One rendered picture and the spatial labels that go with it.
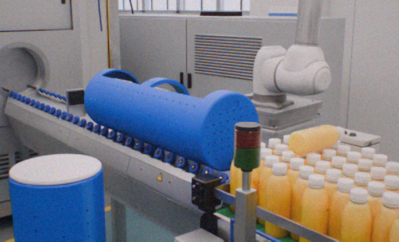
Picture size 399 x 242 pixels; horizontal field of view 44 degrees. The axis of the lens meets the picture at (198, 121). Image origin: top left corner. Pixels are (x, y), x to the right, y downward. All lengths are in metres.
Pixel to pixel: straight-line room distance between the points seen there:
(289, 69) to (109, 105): 0.78
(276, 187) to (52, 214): 0.65
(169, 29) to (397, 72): 1.89
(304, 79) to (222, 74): 1.68
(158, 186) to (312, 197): 0.80
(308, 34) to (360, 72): 2.41
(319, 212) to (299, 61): 0.94
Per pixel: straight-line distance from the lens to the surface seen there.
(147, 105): 1.93
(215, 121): 1.70
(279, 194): 1.38
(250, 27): 3.53
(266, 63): 2.25
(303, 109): 2.36
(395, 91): 4.41
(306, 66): 2.10
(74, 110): 2.82
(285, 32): 3.35
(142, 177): 2.04
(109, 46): 3.05
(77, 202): 1.53
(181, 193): 1.83
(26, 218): 1.57
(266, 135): 2.21
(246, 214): 1.20
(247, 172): 1.18
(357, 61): 4.53
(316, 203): 1.30
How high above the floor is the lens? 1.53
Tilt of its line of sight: 13 degrees down
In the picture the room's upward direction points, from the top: straight up
